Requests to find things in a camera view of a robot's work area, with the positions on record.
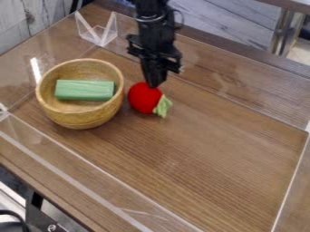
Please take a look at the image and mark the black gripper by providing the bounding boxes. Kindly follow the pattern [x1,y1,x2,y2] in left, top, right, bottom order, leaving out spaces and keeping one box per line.
[125,14,183,87]

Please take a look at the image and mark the red strawberry toy green leaves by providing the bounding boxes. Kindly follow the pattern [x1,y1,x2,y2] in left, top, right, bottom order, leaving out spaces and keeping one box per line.
[127,82,173,118]

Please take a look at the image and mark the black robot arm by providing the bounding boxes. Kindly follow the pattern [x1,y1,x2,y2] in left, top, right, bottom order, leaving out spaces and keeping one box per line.
[125,0,183,88]

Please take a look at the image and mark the wooden bowl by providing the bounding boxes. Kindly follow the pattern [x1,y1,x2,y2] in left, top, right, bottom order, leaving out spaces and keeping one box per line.
[34,58,124,130]

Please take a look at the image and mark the green rectangular block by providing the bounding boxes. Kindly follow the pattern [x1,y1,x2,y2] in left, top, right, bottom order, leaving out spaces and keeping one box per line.
[54,80,115,102]

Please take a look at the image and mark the metal table leg background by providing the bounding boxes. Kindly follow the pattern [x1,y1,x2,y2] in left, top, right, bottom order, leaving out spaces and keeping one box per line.
[270,9,306,57]

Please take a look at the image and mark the clear acrylic front barrier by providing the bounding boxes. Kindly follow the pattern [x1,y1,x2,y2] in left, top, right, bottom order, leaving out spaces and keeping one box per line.
[0,104,201,232]

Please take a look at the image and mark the clear acrylic corner bracket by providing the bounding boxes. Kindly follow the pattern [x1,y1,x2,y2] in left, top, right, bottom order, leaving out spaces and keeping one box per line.
[73,12,117,47]

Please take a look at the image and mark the black table frame bracket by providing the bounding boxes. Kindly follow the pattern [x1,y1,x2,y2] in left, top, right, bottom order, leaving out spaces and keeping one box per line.
[25,192,69,232]

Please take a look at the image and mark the black cable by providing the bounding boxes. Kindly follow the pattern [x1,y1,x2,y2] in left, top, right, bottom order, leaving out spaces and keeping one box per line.
[0,209,25,232]

